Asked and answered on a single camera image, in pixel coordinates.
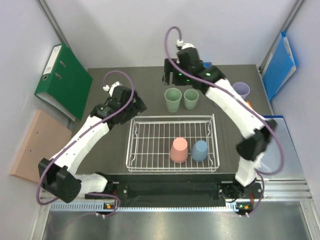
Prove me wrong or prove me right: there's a green cup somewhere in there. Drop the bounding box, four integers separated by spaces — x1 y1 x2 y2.
183 89 200 110
164 88 182 113

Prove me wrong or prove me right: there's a green cup front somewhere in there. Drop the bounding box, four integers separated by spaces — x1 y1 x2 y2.
164 88 182 113

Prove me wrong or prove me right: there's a purple cup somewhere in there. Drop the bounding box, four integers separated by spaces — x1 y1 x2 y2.
232 82 251 100

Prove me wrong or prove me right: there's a blue cup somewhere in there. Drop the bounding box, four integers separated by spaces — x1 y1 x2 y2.
191 140 209 162

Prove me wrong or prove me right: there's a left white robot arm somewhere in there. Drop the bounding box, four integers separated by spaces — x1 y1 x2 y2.
38 82 147 203

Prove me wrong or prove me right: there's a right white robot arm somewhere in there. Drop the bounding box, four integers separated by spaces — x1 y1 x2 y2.
162 40 277 198

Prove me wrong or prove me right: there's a paperback book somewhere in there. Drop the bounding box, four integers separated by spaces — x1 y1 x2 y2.
203 62 212 68

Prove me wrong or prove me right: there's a pink cup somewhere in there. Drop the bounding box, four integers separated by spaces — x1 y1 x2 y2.
169 137 189 164

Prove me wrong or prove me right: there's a pink board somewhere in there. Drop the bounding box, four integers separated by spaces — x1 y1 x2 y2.
9 110 72 184

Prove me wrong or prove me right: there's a blue folder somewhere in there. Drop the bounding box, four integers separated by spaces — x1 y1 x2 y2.
262 31 298 101

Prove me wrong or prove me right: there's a clear plastic sleeve folder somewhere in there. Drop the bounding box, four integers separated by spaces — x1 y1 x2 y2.
249 114 305 181

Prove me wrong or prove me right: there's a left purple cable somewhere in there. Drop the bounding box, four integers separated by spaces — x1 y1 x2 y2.
36 70 136 206

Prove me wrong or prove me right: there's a purple cable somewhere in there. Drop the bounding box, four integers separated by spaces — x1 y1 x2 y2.
165 26 285 201
36 70 136 206

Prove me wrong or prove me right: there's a white wire dish rack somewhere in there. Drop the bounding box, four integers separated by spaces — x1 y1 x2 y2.
125 114 220 174

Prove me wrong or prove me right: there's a green ring binder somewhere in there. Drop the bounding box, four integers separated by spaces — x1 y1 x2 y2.
34 43 93 121

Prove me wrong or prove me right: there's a white cable duct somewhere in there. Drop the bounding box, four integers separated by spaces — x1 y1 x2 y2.
50 201 239 212

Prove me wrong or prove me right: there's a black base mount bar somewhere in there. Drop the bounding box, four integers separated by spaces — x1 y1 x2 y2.
84 173 263 207

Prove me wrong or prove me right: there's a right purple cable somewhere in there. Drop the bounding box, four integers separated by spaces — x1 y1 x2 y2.
165 26 285 201

